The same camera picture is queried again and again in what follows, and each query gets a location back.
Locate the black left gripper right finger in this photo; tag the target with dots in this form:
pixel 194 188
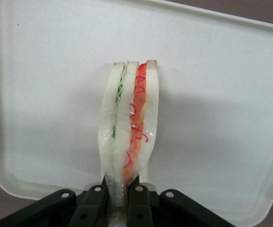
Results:
pixel 141 210

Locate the beige rectangular tray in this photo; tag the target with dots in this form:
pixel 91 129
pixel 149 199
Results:
pixel 44 94

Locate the triangular sandwich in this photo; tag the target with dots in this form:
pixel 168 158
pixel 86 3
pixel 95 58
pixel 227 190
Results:
pixel 123 118

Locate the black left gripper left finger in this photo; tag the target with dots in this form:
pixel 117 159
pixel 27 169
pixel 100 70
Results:
pixel 87 210

